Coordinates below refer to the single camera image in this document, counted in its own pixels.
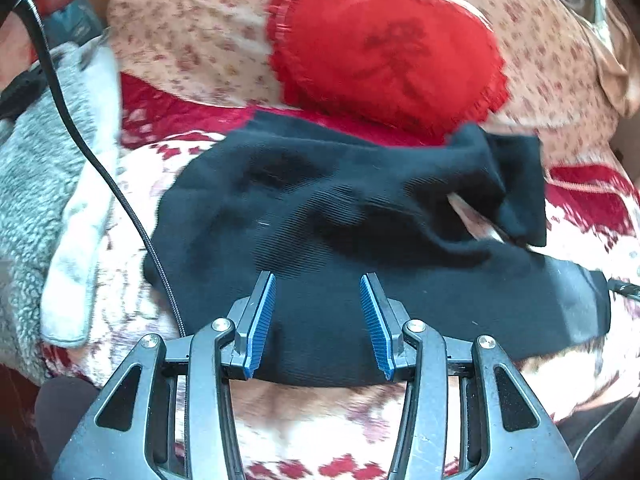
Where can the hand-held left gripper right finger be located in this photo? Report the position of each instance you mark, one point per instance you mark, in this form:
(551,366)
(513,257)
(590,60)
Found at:
(376,325)

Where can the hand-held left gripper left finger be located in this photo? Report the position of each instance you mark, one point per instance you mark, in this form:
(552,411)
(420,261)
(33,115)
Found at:
(261,325)

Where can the black pants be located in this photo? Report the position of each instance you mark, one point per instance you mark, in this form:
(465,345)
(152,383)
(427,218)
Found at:
(325,210)

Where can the red and white patterned blanket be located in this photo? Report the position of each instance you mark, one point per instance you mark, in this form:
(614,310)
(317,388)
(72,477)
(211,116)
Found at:
(325,435)

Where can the grey fleece garment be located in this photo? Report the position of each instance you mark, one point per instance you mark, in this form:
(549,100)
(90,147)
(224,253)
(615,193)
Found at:
(30,185)

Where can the red round frilled pillow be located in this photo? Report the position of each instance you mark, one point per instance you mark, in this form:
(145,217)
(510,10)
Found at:
(385,50)

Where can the black device on fleece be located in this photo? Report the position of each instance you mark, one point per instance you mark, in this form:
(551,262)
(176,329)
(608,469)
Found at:
(20,92)

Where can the beige satin cloth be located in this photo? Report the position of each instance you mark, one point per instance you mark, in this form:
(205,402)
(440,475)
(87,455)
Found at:
(612,70)

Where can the teal bag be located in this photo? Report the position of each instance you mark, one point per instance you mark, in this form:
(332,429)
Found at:
(70,20)

